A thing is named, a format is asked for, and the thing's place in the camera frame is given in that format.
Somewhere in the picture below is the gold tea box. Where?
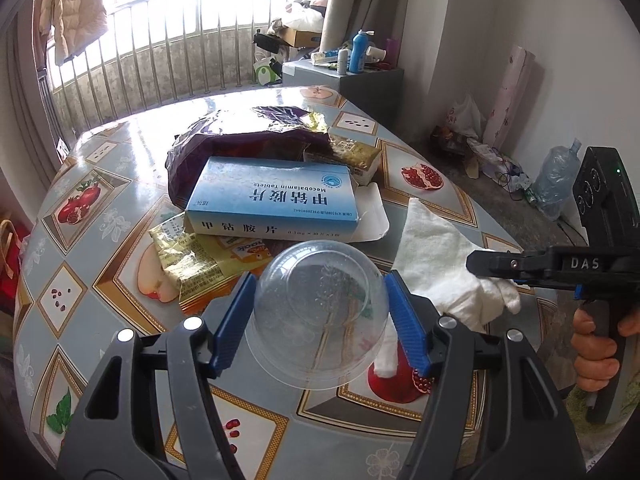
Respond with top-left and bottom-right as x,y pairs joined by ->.
302,132 -> 383,186

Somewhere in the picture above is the blue water jug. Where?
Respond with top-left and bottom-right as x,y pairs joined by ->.
532,142 -> 582,221

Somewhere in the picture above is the white cloth pile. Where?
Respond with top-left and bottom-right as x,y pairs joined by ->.
282,2 -> 326,33

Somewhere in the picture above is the white plastic bag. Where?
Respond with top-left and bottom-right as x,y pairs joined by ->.
445,94 -> 483,138

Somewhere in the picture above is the purple snack bag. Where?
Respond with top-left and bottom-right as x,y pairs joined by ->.
165,105 -> 331,208

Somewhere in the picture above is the metal railing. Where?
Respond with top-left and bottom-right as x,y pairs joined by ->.
37,0 -> 321,131

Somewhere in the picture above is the person's right hand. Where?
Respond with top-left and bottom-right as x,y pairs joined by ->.
571,305 -> 640,393

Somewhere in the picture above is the pink rolled mat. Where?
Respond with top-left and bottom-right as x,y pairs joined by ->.
482,44 -> 536,148

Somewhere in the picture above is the yellow snack packet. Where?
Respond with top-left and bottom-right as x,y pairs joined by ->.
147,212 -> 278,316

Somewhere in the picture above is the white terry cloth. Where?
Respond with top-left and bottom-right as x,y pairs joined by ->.
375,197 -> 522,378

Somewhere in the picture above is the fruit print tablecloth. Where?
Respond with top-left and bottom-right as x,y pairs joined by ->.
12,85 -> 556,480

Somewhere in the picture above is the grey cabinet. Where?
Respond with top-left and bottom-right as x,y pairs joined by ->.
281,57 -> 405,136

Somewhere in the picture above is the blue medicine box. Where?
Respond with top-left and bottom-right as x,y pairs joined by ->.
184,156 -> 361,242

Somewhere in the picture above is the grey curtain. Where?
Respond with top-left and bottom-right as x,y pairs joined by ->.
320,0 -> 416,61

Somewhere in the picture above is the pile of paper scraps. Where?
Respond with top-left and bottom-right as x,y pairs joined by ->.
465,137 -> 531,193

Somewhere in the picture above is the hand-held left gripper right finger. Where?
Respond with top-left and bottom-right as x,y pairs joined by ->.
384,270 -> 586,480

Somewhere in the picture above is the blue bottle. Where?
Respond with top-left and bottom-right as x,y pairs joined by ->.
348,30 -> 373,75

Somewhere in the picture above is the green white object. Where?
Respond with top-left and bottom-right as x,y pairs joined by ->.
252,57 -> 282,86

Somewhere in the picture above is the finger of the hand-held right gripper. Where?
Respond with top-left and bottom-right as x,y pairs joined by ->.
466,247 -> 553,288

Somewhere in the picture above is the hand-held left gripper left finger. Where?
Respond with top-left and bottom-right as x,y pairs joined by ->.
57,271 -> 258,480

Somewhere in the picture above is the dark packaging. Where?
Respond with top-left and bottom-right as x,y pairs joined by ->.
432,125 -> 466,153

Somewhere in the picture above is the beige puffer jacket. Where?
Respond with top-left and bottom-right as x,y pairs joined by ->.
39,0 -> 108,66

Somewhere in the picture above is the clear plastic dome lid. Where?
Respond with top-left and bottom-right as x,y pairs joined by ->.
245,240 -> 391,391

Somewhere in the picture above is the cardboard box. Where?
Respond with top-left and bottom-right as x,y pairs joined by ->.
277,25 -> 321,48

